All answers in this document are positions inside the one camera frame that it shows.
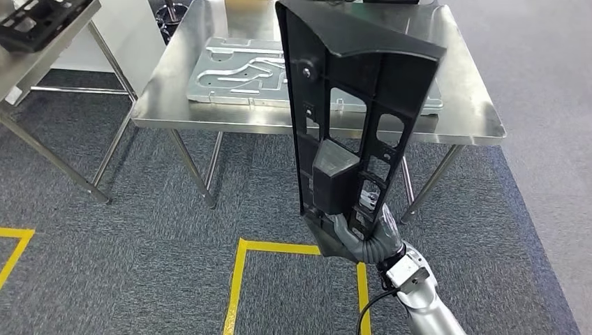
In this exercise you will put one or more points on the black plastic panel part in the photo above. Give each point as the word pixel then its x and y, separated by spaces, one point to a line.
pixel 351 41
pixel 37 23

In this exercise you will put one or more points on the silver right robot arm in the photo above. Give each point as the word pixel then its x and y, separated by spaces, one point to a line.
pixel 425 314

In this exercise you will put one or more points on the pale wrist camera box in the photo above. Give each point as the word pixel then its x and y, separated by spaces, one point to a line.
pixel 407 273

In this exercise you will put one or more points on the stainless steel workbench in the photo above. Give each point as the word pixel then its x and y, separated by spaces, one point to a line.
pixel 462 92

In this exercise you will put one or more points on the white cabinet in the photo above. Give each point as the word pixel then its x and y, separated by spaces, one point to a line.
pixel 129 37

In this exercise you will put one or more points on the chrome stanchion post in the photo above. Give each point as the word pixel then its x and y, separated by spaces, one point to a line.
pixel 172 16

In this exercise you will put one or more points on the embossed grey metal plate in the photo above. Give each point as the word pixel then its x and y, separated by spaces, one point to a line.
pixel 231 78

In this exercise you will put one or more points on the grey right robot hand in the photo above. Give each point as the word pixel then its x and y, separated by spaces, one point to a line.
pixel 388 231

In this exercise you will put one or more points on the stainless steel side table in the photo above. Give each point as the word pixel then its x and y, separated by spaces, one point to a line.
pixel 27 69

